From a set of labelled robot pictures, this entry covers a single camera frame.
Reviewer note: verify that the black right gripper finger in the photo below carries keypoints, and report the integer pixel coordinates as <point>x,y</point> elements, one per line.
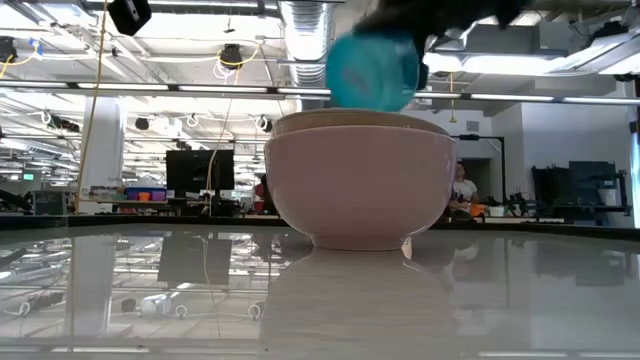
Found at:
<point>395,20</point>
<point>422,65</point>

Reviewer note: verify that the small blue bowl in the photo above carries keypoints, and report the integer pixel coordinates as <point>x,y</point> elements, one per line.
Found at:
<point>372,72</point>

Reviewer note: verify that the white bowl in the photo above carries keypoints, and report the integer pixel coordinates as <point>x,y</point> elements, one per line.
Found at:
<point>360,125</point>

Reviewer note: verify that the large pink bowl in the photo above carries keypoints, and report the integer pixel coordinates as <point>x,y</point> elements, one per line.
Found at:
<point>360,190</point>

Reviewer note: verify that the dark equipment shelf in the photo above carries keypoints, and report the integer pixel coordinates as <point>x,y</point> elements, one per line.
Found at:
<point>585,192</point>

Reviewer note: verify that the black round ceiling fixture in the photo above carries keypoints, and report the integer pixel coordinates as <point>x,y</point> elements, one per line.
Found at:
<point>231,56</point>

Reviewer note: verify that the long ceiling light bar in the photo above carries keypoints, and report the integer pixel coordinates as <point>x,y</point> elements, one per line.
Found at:
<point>225,90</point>

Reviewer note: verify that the white building column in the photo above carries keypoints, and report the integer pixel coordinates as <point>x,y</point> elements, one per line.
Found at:
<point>102,145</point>

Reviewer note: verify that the person in background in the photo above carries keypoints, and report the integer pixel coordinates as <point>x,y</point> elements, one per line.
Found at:
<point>464,192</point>

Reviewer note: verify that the black computer monitor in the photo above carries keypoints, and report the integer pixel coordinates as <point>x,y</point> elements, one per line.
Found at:
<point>197,171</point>

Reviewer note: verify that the blue storage bin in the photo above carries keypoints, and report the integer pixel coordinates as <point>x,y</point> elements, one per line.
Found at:
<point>145,193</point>

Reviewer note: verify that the red office chair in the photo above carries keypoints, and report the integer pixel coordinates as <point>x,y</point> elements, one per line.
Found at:
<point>261,195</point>

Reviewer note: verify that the silver ventilation duct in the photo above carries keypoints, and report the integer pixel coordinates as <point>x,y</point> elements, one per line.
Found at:
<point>306,45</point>

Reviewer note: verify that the black station frame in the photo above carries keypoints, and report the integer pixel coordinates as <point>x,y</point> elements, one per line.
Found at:
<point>480,137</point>

